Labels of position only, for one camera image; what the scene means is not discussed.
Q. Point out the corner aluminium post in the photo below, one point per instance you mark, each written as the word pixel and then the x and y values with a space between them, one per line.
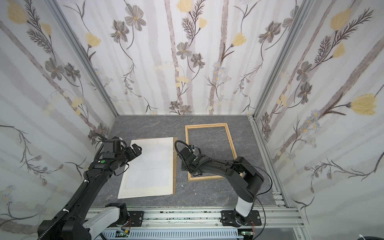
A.
pixel 80 52
pixel 283 55

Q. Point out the right corner aluminium post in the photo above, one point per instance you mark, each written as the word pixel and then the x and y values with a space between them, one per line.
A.
pixel 283 55

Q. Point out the white mat photo sheet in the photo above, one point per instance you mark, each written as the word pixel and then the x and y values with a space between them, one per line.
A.
pixel 151 173

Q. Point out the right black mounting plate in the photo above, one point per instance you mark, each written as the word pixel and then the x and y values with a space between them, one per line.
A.
pixel 234 219

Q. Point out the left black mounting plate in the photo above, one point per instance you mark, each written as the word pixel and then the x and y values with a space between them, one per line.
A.
pixel 135 218

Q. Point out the small green circuit board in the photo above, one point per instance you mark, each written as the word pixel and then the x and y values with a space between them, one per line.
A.
pixel 122 234

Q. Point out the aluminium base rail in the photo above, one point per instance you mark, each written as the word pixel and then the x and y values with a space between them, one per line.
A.
pixel 209 217

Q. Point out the white slotted cable duct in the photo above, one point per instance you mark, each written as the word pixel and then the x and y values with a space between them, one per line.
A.
pixel 177 234

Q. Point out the black mounting plate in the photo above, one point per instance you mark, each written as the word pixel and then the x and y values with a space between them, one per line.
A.
pixel 135 218
pixel 234 219

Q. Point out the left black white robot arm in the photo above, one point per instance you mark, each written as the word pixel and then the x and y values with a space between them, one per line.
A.
pixel 70 222

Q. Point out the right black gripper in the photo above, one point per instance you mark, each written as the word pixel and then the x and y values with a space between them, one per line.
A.
pixel 187 160

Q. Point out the left corner aluminium post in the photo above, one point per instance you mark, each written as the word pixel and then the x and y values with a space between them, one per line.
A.
pixel 80 52

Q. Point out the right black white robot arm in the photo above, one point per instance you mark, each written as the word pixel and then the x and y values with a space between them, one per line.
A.
pixel 245 180

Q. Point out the brown frame backing board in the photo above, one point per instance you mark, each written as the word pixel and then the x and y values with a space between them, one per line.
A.
pixel 175 156

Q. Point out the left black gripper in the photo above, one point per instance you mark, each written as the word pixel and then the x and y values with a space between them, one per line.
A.
pixel 138 152

